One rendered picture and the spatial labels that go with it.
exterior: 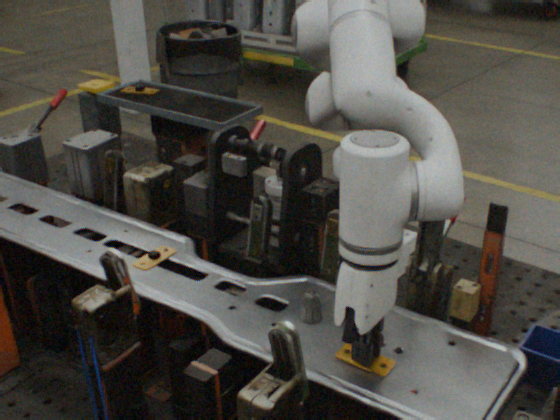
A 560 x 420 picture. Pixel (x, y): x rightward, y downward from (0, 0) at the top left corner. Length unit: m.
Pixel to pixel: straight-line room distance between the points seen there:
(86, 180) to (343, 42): 0.76
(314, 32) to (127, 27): 4.01
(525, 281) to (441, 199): 1.00
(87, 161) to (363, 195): 0.82
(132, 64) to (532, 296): 3.93
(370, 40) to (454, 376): 0.48
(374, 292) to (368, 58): 0.31
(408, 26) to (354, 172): 0.42
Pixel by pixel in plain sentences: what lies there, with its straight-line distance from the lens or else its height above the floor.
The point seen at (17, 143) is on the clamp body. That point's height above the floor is 1.06.
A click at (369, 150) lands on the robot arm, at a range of 0.85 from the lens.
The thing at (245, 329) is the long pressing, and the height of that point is 1.00.
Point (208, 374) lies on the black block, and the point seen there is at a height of 0.99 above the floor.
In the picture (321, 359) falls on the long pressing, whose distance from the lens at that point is 1.06.
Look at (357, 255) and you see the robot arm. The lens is 0.91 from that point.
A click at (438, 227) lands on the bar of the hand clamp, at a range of 1.12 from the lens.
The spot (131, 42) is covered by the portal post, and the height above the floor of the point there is 0.46.
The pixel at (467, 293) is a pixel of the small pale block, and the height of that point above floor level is 1.06.
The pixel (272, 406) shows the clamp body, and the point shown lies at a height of 1.04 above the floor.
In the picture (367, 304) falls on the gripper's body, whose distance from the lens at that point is 0.94.
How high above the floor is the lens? 1.66
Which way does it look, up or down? 30 degrees down
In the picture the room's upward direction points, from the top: straight up
